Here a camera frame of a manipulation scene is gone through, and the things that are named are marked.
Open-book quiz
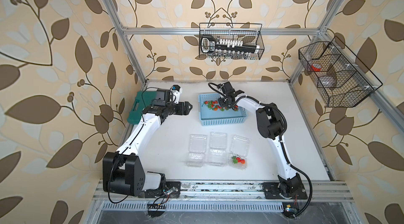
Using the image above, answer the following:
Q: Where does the clear clamshell container left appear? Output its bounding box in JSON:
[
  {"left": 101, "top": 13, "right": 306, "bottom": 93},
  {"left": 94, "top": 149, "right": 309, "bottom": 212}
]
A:
[{"left": 186, "top": 135, "right": 207, "bottom": 167}]

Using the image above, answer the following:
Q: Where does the black wire basket right wall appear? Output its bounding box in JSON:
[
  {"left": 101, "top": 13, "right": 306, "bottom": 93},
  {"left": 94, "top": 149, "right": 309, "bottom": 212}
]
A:
[{"left": 298, "top": 36, "right": 383, "bottom": 108}]

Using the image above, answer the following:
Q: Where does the clear clamshell container right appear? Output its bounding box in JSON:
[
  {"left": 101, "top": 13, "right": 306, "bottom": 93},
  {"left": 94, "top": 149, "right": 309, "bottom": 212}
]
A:
[{"left": 228, "top": 135, "right": 250, "bottom": 170}]

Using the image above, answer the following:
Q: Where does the black white tool set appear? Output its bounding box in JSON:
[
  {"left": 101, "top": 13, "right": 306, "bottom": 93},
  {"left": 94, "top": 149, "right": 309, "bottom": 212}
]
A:
[{"left": 199, "top": 35, "right": 265, "bottom": 54}]

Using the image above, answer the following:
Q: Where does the black wire basket wall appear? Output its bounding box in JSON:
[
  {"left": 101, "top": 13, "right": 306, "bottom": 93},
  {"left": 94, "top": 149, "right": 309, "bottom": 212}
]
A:
[
  {"left": 198, "top": 22, "right": 265, "bottom": 60},
  {"left": 298, "top": 36, "right": 383, "bottom": 108}
]

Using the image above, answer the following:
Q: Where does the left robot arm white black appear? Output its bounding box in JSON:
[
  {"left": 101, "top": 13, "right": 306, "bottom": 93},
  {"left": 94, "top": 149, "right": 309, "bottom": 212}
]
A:
[{"left": 102, "top": 101, "right": 193, "bottom": 197}]

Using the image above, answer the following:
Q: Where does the light blue perforated plastic basket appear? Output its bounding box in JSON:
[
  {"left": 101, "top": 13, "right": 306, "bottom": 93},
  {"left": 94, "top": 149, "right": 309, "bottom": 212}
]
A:
[{"left": 198, "top": 93, "right": 247, "bottom": 126}]

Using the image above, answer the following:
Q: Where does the green tool case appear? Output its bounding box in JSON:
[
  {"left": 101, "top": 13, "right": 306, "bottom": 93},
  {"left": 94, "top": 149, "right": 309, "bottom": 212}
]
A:
[{"left": 127, "top": 91, "right": 156, "bottom": 125}]

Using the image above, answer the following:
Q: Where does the clear clamshell container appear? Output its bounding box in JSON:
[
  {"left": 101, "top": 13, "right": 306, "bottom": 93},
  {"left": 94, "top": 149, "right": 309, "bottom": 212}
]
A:
[
  {"left": 228, "top": 135, "right": 250, "bottom": 170},
  {"left": 207, "top": 132, "right": 228, "bottom": 166},
  {"left": 186, "top": 135, "right": 207, "bottom": 167}
]

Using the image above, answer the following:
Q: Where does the aluminium frame post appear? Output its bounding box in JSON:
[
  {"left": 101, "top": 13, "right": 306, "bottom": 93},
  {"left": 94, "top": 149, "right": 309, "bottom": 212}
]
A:
[{"left": 102, "top": 0, "right": 147, "bottom": 87}]

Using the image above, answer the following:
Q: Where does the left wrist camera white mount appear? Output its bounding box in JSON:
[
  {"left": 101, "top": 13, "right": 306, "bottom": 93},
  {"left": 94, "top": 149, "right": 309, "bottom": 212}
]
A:
[{"left": 152, "top": 85, "right": 182, "bottom": 106}]

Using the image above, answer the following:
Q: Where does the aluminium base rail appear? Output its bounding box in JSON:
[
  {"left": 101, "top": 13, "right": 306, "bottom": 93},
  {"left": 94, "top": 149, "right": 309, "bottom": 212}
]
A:
[{"left": 89, "top": 180, "right": 355, "bottom": 214}]

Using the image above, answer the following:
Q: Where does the clear clamshell container middle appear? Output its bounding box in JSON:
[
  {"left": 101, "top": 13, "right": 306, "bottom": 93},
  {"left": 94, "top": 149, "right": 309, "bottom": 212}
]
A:
[{"left": 207, "top": 132, "right": 228, "bottom": 166}]

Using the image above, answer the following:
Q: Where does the red tape roll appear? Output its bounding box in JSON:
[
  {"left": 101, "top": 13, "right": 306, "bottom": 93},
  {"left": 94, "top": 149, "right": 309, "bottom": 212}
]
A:
[{"left": 310, "top": 63, "right": 323, "bottom": 72}]

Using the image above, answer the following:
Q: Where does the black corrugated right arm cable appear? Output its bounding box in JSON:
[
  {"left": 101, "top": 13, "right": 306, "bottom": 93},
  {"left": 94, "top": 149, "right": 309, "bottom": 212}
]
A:
[{"left": 207, "top": 82, "right": 313, "bottom": 218}]

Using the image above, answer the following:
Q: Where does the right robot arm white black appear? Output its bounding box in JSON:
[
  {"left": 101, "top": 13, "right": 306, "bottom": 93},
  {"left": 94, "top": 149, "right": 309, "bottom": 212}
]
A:
[{"left": 208, "top": 82, "right": 304, "bottom": 199}]

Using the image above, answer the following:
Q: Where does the strawberry cluster with green leaves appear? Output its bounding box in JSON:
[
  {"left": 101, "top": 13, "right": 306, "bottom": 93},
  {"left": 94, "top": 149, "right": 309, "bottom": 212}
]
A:
[{"left": 203, "top": 100, "right": 222, "bottom": 111}]

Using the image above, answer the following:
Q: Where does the black wire basket back wall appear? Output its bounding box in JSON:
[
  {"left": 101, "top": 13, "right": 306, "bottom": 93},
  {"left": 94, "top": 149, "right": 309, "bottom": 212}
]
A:
[{"left": 198, "top": 22, "right": 265, "bottom": 60}]

